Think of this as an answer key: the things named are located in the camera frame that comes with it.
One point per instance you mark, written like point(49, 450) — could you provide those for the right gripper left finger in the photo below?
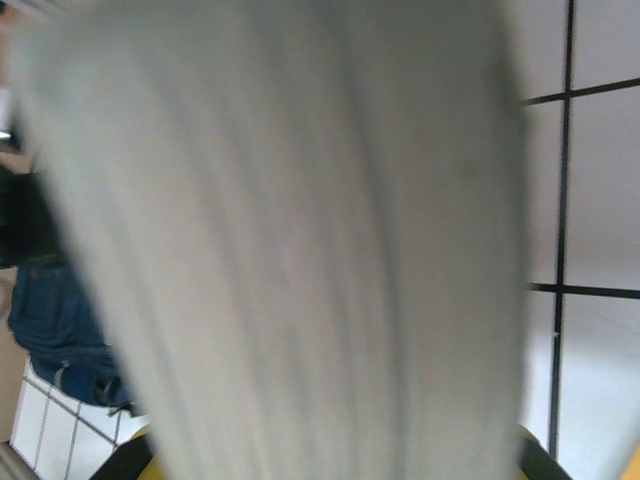
point(130, 460)

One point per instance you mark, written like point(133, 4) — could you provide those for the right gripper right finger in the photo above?
point(542, 460)

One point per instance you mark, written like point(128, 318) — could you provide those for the navy blue backpack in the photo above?
point(55, 340)

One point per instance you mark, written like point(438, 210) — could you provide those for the black book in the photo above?
point(300, 240)

